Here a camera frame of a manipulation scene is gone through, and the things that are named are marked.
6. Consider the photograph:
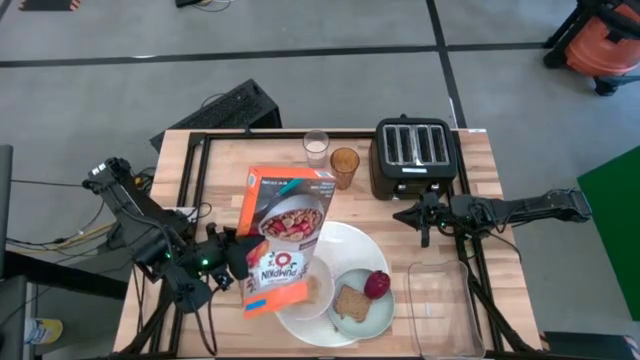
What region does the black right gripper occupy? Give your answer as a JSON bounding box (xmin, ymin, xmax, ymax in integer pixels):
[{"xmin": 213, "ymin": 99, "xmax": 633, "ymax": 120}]
[{"xmin": 392, "ymin": 191, "xmax": 454, "ymax": 249}]

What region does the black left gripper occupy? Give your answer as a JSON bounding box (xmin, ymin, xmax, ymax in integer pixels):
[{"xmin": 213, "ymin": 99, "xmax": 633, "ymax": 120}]
[{"xmin": 197, "ymin": 222, "xmax": 269, "ymax": 292}]

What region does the orange cereal box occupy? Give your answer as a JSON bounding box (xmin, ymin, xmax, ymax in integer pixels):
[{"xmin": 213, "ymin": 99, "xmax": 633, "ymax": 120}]
[{"xmin": 234, "ymin": 165, "xmax": 338, "ymax": 321}]

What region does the red apple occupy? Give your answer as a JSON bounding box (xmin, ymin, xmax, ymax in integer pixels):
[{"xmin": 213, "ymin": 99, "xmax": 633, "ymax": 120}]
[{"xmin": 363, "ymin": 269, "xmax": 393, "ymax": 301}]

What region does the brown toast slice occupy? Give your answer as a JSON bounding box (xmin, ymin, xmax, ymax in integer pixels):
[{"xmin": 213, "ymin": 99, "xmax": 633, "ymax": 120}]
[{"xmin": 333, "ymin": 284, "xmax": 374, "ymax": 324}]

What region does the black four-slot toaster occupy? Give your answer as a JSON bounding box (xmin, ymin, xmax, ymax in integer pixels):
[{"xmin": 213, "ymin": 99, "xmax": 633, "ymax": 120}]
[{"xmin": 368, "ymin": 115, "xmax": 459, "ymax": 202}]

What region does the round white woven placemat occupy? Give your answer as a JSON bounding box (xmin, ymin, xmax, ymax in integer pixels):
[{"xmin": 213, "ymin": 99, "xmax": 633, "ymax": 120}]
[{"xmin": 273, "ymin": 220, "xmax": 392, "ymax": 349}]

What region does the cereal heap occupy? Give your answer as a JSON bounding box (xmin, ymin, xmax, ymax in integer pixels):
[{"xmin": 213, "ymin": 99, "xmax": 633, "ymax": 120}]
[{"xmin": 305, "ymin": 276, "xmax": 322, "ymax": 304}]

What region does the amber plastic cup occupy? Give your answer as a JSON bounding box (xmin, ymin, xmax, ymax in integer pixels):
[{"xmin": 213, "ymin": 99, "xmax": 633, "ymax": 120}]
[{"xmin": 329, "ymin": 146, "xmax": 361, "ymax": 191}]

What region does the pale pink bowl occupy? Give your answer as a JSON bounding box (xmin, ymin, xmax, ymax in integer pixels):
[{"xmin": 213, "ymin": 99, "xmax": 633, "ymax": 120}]
[{"xmin": 276, "ymin": 254, "xmax": 337, "ymax": 322}]

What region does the clear plastic tray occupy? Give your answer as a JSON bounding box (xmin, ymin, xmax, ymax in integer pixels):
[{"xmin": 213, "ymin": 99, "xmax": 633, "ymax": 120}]
[{"xmin": 405, "ymin": 258, "xmax": 487, "ymax": 359}]

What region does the grey-green plate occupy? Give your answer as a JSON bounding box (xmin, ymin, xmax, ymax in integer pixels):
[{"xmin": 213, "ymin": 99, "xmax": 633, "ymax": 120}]
[{"xmin": 327, "ymin": 268, "xmax": 397, "ymax": 341}]

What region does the clear glass with white grains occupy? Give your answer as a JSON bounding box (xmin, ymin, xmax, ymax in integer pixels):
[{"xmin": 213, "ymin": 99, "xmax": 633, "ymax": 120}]
[{"xmin": 302, "ymin": 129, "xmax": 331, "ymax": 170}]

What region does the black perforated computer box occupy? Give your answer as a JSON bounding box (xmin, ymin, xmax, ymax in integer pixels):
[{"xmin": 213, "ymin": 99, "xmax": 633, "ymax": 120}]
[{"xmin": 149, "ymin": 78, "xmax": 283, "ymax": 154}]

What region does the black floor beam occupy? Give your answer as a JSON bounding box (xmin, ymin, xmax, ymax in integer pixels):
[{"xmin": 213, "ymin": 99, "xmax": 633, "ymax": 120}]
[{"xmin": 0, "ymin": 248, "xmax": 129, "ymax": 301}]

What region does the green floor mat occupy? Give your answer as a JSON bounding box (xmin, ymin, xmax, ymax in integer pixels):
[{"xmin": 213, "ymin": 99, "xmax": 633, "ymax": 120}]
[{"xmin": 576, "ymin": 144, "xmax": 640, "ymax": 322}]

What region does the yellow white container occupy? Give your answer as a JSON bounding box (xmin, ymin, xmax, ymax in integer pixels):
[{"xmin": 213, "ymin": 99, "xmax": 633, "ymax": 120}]
[{"xmin": 23, "ymin": 317, "xmax": 64, "ymax": 346}]

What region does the black case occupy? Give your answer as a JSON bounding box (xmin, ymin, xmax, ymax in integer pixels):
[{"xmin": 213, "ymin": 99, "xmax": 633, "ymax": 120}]
[{"xmin": 542, "ymin": 330, "xmax": 640, "ymax": 360}]

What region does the dark grey cabinet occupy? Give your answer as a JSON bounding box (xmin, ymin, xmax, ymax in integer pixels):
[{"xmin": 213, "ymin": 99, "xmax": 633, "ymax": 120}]
[{"xmin": 0, "ymin": 144, "xmax": 32, "ymax": 360}]

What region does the orange shop vacuum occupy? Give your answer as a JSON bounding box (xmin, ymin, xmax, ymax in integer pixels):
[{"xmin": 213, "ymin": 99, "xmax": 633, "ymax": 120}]
[{"xmin": 542, "ymin": 0, "xmax": 640, "ymax": 97}]

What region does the black orange striped mat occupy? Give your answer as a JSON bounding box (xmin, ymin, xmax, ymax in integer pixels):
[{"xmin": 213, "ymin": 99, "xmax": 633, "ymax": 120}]
[{"xmin": 18, "ymin": 0, "xmax": 82, "ymax": 12}]

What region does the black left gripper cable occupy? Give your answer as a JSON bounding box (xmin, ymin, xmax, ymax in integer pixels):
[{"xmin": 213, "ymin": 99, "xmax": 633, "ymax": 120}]
[{"xmin": 191, "ymin": 287, "xmax": 220, "ymax": 357}]

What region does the black aluminium table frame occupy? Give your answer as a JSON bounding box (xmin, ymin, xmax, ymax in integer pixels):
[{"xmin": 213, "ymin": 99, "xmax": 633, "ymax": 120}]
[{"xmin": 119, "ymin": 127, "xmax": 544, "ymax": 360}]

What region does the yellow floor cable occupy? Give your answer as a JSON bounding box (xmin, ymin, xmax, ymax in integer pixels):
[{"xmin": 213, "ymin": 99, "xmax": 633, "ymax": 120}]
[{"xmin": 47, "ymin": 221, "xmax": 117, "ymax": 251}]

